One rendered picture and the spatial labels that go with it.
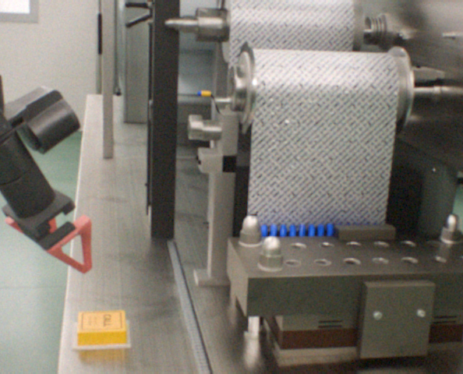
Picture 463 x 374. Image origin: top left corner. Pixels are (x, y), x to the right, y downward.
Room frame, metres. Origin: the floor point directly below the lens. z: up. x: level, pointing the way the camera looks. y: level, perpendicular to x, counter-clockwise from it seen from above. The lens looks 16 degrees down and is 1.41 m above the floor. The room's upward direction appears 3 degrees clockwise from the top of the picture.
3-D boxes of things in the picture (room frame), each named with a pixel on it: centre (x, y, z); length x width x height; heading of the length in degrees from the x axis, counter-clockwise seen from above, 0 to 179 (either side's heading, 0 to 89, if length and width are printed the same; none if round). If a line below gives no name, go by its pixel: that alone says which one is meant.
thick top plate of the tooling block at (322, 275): (1.03, -0.21, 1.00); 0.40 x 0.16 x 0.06; 101
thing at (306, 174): (1.14, -0.14, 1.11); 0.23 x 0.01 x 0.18; 101
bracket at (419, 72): (1.23, -0.31, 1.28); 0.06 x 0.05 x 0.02; 101
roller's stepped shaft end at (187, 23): (1.40, 0.11, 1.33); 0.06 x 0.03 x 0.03; 101
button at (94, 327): (0.97, 0.18, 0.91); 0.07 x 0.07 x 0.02; 11
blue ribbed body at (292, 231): (1.12, -0.15, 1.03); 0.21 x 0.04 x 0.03; 101
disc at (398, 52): (1.22, -0.27, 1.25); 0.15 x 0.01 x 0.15; 11
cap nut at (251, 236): (1.05, -0.03, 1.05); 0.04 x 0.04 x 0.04
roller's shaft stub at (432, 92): (1.23, -0.30, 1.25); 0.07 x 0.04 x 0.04; 101
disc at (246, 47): (1.17, -0.01, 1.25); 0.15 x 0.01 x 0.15; 11
